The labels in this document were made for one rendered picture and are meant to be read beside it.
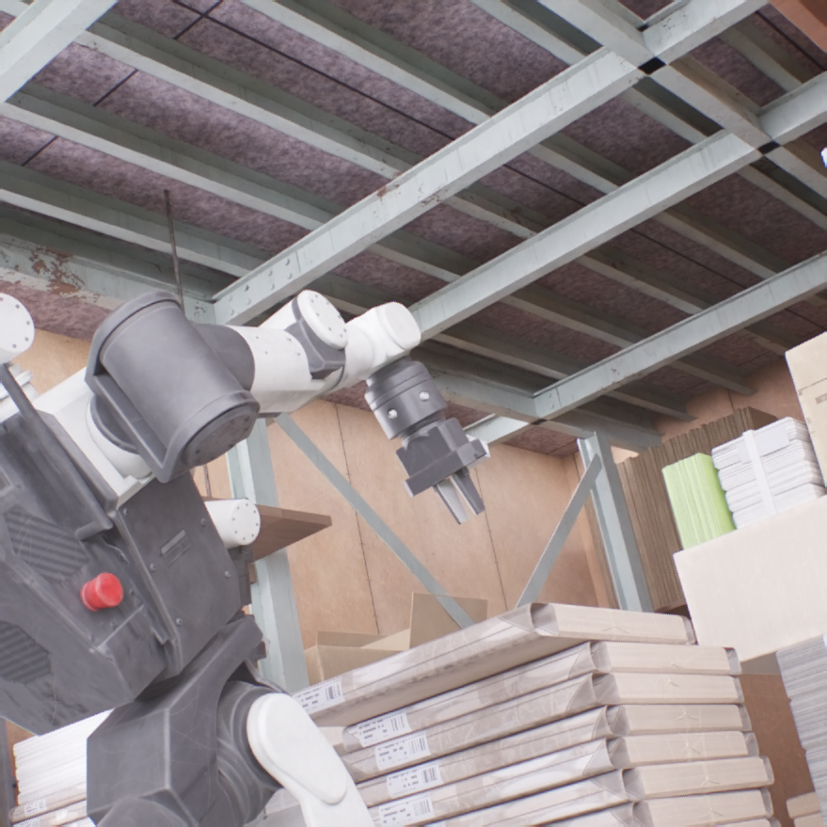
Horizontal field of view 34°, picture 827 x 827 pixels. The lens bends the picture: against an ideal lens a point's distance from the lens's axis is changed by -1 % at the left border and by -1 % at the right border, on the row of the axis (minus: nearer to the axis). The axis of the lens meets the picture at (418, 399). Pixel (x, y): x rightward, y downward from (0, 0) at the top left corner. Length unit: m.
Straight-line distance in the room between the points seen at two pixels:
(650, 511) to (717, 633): 4.10
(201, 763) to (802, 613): 1.11
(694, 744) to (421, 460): 0.57
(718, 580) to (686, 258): 3.08
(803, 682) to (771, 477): 0.34
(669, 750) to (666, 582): 4.38
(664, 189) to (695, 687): 2.56
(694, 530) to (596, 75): 1.74
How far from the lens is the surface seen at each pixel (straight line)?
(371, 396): 1.75
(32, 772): 3.92
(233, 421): 1.24
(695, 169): 4.31
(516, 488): 6.59
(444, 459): 1.73
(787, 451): 2.27
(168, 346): 1.26
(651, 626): 1.96
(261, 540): 4.00
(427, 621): 4.79
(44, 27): 3.22
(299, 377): 1.44
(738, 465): 2.31
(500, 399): 5.64
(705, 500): 2.31
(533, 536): 6.56
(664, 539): 6.30
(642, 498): 6.38
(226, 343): 1.32
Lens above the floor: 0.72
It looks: 22 degrees up
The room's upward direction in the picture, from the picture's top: 12 degrees counter-clockwise
